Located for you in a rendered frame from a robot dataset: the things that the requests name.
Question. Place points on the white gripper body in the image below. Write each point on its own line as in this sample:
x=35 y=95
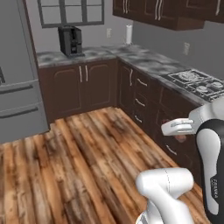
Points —
x=178 y=127

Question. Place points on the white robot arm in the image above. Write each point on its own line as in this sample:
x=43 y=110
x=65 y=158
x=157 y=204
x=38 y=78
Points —
x=164 y=189

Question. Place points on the dark brown hob cabinet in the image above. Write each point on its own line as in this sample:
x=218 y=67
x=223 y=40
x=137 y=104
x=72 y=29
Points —
x=166 y=105

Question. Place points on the dark brown drawer front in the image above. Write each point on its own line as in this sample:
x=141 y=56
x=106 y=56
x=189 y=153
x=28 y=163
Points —
x=140 y=124
x=141 y=97
x=143 y=87

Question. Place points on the steel gas hob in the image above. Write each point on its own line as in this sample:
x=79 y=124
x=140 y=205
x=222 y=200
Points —
x=198 y=83

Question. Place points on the dark brown cupboard door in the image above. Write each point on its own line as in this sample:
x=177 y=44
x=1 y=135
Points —
x=124 y=87

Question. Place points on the white paper towel roll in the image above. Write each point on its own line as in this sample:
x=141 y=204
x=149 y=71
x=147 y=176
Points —
x=129 y=33

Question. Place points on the dark brown base cupboards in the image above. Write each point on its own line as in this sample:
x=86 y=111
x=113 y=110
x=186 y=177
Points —
x=67 y=87

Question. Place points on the black coffee machine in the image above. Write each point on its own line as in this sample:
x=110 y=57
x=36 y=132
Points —
x=70 y=40

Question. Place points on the grey framed window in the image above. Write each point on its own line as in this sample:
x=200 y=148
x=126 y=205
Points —
x=62 y=20

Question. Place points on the grey fridge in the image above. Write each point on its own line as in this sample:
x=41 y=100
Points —
x=17 y=73

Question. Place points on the white wall outlet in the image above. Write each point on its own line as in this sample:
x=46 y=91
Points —
x=186 y=48
x=109 y=32

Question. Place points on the dark brown wall cupboards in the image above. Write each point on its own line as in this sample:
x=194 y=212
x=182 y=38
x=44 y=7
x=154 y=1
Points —
x=166 y=13

